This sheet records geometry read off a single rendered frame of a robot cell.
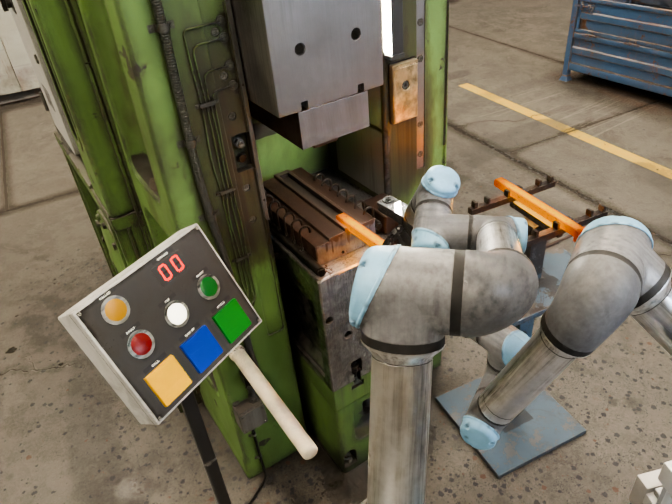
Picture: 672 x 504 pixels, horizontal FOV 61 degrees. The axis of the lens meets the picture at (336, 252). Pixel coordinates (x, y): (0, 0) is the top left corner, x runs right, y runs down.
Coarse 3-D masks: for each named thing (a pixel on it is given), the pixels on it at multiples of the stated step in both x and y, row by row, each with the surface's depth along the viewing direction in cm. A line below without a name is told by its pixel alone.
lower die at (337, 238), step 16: (304, 176) 187; (272, 192) 180; (288, 192) 179; (320, 192) 177; (336, 192) 176; (272, 208) 174; (288, 208) 173; (304, 208) 171; (320, 208) 168; (352, 208) 168; (288, 224) 166; (304, 224) 165; (320, 224) 163; (336, 224) 162; (368, 224) 163; (304, 240) 160; (320, 240) 158; (336, 240) 158; (352, 240) 162; (320, 256) 158; (336, 256) 161
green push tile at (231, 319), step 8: (232, 304) 130; (224, 312) 128; (232, 312) 130; (240, 312) 131; (216, 320) 126; (224, 320) 128; (232, 320) 129; (240, 320) 131; (248, 320) 132; (224, 328) 127; (232, 328) 129; (240, 328) 130; (232, 336) 128
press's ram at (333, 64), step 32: (256, 0) 118; (288, 0) 119; (320, 0) 123; (352, 0) 128; (256, 32) 124; (288, 32) 123; (320, 32) 127; (352, 32) 132; (256, 64) 130; (288, 64) 126; (320, 64) 130; (352, 64) 135; (256, 96) 137; (288, 96) 130; (320, 96) 134
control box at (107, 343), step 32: (160, 256) 121; (192, 256) 126; (128, 288) 115; (160, 288) 119; (192, 288) 125; (224, 288) 130; (64, 320) 110; (96, 320) 109; (128, 320) 113; (160, 320) 118; (192, 320) 123; (256, 320) 135; (96, 352) 110; (128, 352) 112; (160, 352) 117; (224, 352) 127; (128, 384) 111; (192, 384) 120; (160, 416) 114
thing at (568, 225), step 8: (496, 184) 179; (504, 184) 176; (512, 184) 176; (512, 192) 173; (520, 192) 172; (520, 200) 171; (528, 200) 168; (536, 200) 167; (536, 208) 166; (544, 208) 164; (552, 208) 163; (544, 216) 163; (552, 216) 160; (560, 216) 160; (560, 224) 158; (568, 224) 156; (576, 224) 156; (568, 232) 156; (576, 232) 152
